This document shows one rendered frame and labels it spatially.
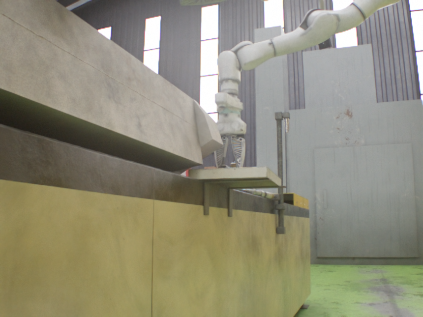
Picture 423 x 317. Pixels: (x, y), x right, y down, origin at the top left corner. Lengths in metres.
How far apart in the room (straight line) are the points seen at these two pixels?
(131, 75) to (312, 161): 5.94
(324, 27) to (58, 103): 0.96
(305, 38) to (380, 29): 9.93
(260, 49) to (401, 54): 9.78
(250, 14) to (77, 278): 11.63
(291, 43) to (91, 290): 1.00
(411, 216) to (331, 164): 1.48
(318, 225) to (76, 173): 6.02
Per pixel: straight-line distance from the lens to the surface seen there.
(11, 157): 0.55
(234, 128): 1.26
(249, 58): 1.31
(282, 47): 1.35
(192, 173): 1.07
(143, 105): 0.85
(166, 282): 0.90
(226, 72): 1.31
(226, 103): 1.23
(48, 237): 0.60
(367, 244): 6.50
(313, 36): 1.36
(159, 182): 0.86
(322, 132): 6.74
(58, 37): 0.68
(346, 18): 1.41
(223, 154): 1.27
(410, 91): 10.66
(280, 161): 2.01
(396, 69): 10.83
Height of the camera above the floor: 0.65
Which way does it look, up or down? 9 degrees up
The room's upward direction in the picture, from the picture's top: straight up
